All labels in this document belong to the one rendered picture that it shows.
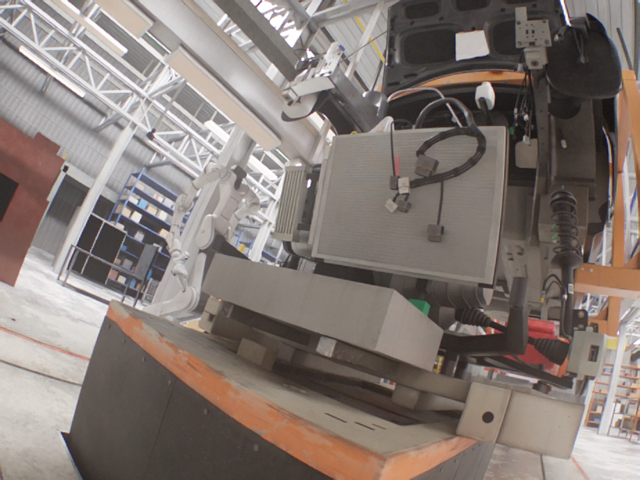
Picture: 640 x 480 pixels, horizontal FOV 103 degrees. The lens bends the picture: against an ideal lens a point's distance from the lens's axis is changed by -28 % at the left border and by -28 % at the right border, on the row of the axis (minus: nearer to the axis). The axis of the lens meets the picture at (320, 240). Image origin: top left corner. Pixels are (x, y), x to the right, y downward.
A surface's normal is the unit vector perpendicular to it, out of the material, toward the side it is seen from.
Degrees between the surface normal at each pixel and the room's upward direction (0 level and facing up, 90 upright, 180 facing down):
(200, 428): 90
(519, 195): 134
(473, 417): 90
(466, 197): 106
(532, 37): 90
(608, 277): 90
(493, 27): 117
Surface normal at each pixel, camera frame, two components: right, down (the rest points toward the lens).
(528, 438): -0.54, -0.42
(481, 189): -0.61, -0.15
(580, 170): -0.63, 0.15
